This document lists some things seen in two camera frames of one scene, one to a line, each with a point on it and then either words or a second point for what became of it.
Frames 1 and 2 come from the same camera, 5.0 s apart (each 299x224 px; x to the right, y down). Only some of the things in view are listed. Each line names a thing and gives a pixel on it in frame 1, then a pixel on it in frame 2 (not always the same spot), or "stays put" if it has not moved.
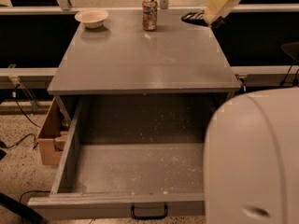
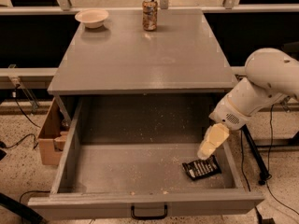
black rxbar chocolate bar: [197, 18] to [202, 168]
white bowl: [92, 18] stays put
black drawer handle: [149, 217] stays put
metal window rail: [26, 77] stays put
